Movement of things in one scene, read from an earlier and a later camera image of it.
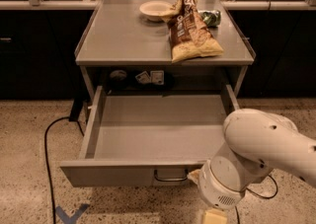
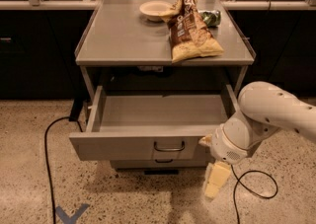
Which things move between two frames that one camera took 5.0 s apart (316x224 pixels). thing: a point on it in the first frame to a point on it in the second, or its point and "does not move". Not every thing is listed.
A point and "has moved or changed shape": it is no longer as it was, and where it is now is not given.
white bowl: [152, 10] does not move
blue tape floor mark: [72, 219] does not move
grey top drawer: [149, 140] has moved or changed shape
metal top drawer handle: [172, 180] to [168, 149]
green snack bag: [211, 19] does not move
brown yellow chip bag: [190, 37] does not move
